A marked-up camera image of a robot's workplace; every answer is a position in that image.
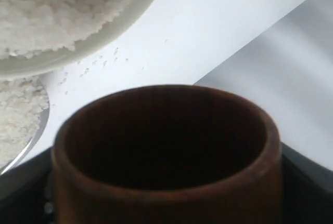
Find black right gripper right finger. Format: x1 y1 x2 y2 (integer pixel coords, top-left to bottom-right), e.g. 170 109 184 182
281 143 332 224

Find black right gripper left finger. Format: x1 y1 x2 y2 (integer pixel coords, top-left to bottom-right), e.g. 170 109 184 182
1 149 55 223

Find brown wooden cup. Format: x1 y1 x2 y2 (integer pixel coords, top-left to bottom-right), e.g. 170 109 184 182
52 85 283 223

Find rice pile in tray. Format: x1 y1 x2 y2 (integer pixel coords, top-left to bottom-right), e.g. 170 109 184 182
1 76 49 168

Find white rice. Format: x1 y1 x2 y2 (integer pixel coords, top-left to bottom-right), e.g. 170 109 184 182
1 0 132 59

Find spilled rice grains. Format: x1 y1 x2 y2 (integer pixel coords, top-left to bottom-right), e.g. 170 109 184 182
49 0 190 108

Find white ceramic bowl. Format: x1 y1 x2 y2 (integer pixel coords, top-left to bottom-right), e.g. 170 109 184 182
1 0 154 80

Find round steel tray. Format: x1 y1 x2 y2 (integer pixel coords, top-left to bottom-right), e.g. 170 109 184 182
1 107 50 175

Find white backdrop curtain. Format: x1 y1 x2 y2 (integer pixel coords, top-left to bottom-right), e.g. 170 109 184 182
198 0 332 169

